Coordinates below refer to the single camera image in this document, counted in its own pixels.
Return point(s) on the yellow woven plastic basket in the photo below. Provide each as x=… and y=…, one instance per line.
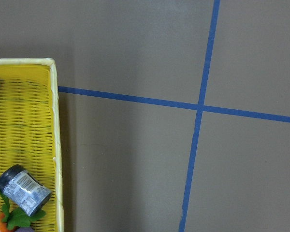
x=30, y=131

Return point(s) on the small grey labelled can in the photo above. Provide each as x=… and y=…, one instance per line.
x=22, y=188

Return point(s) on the purple foam cube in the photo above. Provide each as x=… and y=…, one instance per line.
x=25, y=229

